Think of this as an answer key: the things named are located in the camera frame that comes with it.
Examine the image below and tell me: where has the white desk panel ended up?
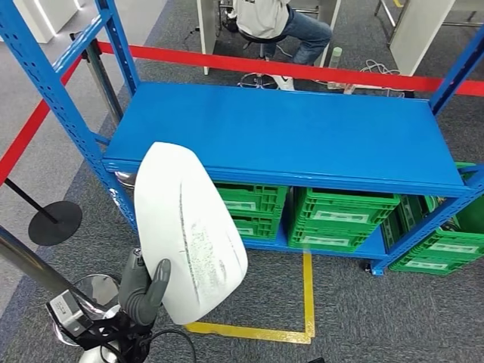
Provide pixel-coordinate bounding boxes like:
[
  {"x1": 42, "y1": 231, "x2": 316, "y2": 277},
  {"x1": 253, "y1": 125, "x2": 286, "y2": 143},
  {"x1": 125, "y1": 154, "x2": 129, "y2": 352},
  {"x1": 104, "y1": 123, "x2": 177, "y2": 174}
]
[{"x1": 390, "y1": 0, "x2": 457, "y2": 77}]

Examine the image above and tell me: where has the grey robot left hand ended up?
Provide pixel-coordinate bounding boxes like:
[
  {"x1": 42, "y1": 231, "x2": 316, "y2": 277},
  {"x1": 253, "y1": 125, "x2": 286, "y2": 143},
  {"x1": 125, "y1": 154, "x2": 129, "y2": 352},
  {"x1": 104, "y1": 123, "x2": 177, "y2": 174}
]
[{"x1": 118, "y1": 249, "x2": 172, "y2": 327}]

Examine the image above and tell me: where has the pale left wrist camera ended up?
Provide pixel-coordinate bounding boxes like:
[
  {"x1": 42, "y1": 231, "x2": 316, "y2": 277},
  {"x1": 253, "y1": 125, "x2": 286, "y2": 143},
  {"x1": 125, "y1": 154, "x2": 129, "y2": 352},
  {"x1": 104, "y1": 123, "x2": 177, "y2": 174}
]
[{"x1": 45, "y1": 289, "x2": 95, "y2": 339}]

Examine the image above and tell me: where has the green plastic crate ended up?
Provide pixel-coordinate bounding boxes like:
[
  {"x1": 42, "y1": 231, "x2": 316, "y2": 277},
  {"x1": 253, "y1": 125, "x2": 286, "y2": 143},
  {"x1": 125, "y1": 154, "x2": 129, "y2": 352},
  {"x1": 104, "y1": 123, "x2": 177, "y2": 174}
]
[
  {"x1": 215, "y1": 182, "x2": 290, "y2": 219},
  {"x1": 230, "y1": 213, "x2": 282, "y2": 240},
  {"x1": 288, "y1": 228, "x2": 379, "y2": 253},
  {"x1": 294, "y1": 188, "x2": 401, "y2": 234},
  {"x1": 390, "y1": 253, "x2": 477, "y2": 277},
  {"x1": 381, "y1": 161, "x2": 484, "y2": 262}
]

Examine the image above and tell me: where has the pinkish power strip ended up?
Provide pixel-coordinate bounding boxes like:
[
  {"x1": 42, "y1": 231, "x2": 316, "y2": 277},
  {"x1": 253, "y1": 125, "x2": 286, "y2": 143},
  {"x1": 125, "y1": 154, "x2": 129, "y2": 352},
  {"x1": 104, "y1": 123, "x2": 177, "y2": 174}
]
[{"x1": 326, "y1": 81, "x2": 356, "y2": 95}]

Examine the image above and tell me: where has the red barrier belt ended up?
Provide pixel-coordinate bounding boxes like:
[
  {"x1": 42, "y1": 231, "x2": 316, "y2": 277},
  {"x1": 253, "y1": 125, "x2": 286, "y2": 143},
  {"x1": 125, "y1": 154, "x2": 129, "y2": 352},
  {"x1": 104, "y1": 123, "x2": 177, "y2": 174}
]
[
  {"x1": 0, "y1": 54, "x2": 84, "y2": 186},
  {"x1": 96, "y1": 41, "x2": 484, "y2": 98}
]

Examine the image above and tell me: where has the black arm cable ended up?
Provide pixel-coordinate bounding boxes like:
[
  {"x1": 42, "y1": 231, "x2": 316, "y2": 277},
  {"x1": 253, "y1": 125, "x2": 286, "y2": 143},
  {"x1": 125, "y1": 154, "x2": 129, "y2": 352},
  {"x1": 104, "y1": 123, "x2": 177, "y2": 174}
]
[{"x1": 149, "y1": 327, "x2": 198, "y2": 363}]

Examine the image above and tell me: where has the steel table frame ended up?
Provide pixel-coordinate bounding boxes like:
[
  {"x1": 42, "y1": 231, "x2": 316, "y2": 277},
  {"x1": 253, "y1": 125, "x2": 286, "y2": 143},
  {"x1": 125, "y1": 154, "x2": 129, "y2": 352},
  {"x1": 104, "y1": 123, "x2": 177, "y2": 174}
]
[{"x1": 374, "y1": 0, "x2": 398, "y2": 46}]

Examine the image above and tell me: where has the pale green bottle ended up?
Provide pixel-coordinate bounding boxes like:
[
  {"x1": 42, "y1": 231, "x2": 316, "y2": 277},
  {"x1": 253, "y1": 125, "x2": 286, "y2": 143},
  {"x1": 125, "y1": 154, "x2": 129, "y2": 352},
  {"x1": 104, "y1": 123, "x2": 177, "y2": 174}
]
[{"x1": 328, "y1": 46, "x2": 343, "y2": 70}]

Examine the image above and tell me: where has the white curved plastic part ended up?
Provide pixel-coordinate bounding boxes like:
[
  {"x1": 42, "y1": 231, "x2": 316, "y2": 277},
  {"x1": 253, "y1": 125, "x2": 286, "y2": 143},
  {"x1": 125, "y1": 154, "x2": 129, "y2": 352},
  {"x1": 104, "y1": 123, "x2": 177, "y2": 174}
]
[{"x1": 134, "y1": 141, "x2": 249, "y2": 326}]

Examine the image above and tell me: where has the person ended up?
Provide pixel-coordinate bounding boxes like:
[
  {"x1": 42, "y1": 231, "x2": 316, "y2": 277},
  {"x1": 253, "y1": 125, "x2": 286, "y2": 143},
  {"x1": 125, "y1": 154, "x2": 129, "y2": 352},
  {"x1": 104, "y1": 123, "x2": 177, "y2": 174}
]
[{"x1": 227, "y1": 0, "x2": 333, "y2": 92}]

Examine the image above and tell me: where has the blue metal shelf rack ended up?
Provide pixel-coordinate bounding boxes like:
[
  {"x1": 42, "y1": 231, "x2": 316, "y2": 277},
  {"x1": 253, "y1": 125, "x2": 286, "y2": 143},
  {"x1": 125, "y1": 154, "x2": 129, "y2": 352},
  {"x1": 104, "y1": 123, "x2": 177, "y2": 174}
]
[{"x1": 0, "y1": 0, "x2": 484, "y2": 278}]

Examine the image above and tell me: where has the black stool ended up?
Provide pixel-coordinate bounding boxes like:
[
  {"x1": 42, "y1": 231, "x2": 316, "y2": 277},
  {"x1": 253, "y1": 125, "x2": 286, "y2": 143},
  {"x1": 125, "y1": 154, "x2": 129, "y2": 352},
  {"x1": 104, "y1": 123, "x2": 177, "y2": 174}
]
[{"x1": 237, "y1": 27, "x2": 288, "y2": 90}]

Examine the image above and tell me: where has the black stanchion with disc base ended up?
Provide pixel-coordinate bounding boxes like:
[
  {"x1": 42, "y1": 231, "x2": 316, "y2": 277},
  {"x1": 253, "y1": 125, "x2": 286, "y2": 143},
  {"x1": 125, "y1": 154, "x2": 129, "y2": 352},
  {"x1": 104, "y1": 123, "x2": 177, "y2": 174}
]
[{"x1": 4, "y1": 178, "x2": 83, "y2": 247}]

